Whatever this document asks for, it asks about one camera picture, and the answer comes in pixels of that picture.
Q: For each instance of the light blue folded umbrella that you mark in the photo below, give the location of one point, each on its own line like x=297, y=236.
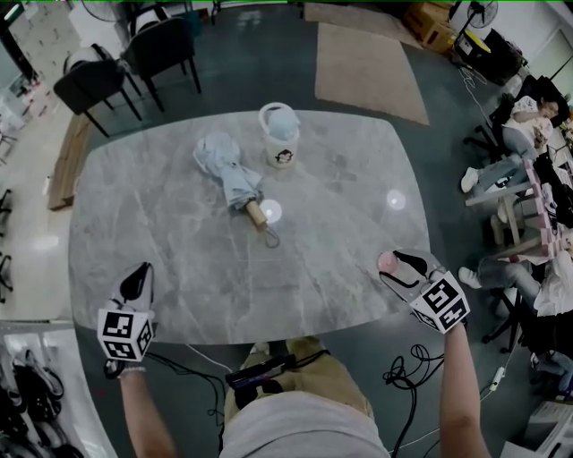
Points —
x=233, y=179

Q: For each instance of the brown cardboard box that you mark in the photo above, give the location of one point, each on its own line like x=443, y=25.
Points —
x=425, y=13
x=436, y=36

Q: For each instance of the brown wooden board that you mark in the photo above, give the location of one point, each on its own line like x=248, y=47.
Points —
x=67, y=170

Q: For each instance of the person's khaki trousers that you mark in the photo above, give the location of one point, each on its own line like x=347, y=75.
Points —
x=322, y=371

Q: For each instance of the person's left forearm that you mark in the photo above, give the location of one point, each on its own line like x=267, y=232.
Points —
x=143, y=411

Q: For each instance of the pile of black white equipment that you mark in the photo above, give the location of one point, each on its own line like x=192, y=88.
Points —
x=31, y=402

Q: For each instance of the small white table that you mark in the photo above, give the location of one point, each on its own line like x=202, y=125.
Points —
x=506, y=197

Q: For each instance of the black office chair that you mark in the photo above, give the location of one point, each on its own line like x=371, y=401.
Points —
x=5, y=277
x=5, y=210
x=508, y=107
x=510, y=313

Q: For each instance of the dark upholstered chair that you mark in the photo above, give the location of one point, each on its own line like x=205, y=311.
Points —
x=89, y=87
x=159, y=51

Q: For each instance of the person's right forearm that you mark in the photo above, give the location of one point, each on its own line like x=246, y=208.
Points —
x=461, y=393

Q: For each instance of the black waist-mounted device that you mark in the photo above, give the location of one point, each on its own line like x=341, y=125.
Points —
x=259, y=371

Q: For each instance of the beige floor mat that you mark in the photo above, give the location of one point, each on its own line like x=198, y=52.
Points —
x=367, y=76
x=358, y=18

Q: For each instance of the white storage crate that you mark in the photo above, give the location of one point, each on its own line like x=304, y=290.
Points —
x=550, y=429

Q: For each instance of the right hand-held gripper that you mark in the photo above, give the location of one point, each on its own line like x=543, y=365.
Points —
x=443, y=304

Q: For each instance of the person in white shirt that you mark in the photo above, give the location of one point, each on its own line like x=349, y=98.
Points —
x=304, y=429

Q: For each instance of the black boxy appliance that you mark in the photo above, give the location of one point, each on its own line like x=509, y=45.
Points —
x=503, y=56

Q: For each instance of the white cabinet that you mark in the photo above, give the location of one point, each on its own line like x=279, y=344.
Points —
x=49, y=36

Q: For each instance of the yellow-lidded black bin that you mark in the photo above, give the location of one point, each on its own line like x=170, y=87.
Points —
x=470, y=44

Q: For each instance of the white power strip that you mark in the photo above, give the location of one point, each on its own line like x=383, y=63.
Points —
x=498, y=378

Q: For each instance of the white cartoon water bottle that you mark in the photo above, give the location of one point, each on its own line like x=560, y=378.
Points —
x=279, y=147

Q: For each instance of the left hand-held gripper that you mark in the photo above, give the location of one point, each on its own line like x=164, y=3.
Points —
x=123, y=333

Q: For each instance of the large black standing fan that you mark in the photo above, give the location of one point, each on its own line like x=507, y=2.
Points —
x=100, y=11

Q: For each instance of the small black standing fan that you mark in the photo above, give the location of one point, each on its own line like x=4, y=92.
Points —
x=482, y=11

